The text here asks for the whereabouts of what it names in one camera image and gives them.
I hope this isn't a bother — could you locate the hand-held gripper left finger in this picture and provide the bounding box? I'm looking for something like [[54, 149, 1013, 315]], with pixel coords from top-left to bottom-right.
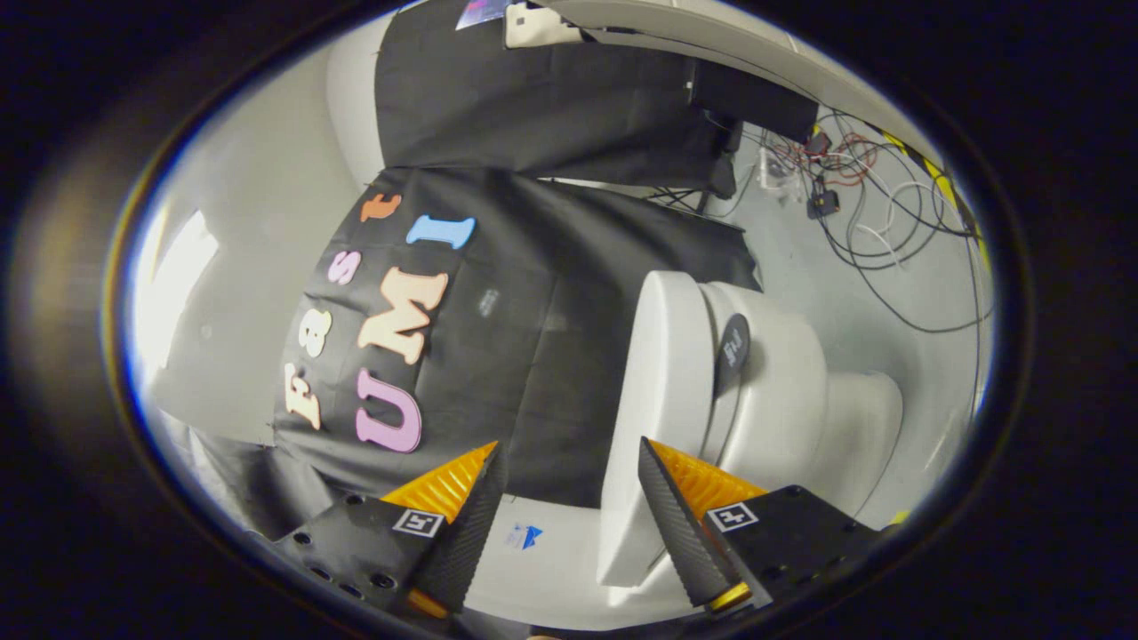
[[267, 440, 508, 621]]

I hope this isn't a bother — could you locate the black round lid handle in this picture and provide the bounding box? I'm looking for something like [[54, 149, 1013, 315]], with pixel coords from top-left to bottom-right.
[[712, 313, 752, 401]]

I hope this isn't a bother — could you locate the black backdrop cloth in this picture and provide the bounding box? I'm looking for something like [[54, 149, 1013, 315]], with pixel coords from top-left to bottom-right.
[[147, 0, 765, 543]]

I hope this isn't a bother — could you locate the white toilet lid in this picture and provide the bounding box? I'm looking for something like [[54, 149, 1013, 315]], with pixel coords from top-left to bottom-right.
[[597, 271, 721, 588]]

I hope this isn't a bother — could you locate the black rectangular case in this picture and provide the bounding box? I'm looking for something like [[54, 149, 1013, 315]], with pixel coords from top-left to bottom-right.
[[692, 60, 819, 145]]

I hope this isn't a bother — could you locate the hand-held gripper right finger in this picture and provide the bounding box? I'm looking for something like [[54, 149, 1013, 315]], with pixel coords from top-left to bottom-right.
[[637, 437, 894, 616]]

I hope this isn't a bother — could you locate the white ceramic toilet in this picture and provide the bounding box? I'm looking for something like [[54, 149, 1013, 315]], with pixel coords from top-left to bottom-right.
[[462, 271, 905, 623]]

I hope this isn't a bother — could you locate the yellow black floor tape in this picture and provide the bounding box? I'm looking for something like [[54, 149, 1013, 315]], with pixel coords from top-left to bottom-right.
[[880, 129, 992, 268]]

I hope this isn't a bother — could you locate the clear plastic packet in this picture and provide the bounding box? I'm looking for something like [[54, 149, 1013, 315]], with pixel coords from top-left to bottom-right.
[[757, 147, 798, 189]]

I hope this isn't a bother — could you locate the bundle of floor cables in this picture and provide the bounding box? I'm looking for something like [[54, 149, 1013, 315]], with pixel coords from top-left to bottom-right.
[[649, 107, 992, 334]]

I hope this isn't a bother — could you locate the white box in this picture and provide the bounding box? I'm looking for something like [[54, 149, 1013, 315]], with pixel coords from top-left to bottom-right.
[[505, 0, 585, 50]]

